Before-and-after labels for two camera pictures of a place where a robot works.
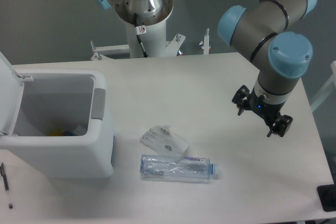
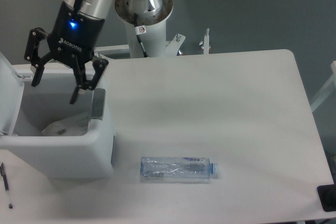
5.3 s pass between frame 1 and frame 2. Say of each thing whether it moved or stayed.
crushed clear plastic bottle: stayed
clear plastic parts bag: moved
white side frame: stayed
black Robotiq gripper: moved
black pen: stayed
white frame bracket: stayed
